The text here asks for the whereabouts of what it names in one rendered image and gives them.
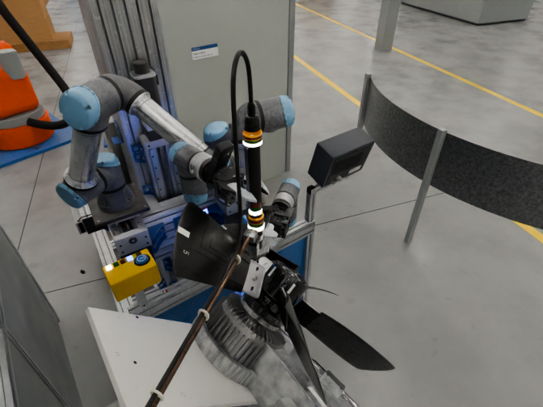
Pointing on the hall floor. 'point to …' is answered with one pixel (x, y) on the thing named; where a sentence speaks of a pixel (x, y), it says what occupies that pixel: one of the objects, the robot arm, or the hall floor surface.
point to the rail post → (307, 262)
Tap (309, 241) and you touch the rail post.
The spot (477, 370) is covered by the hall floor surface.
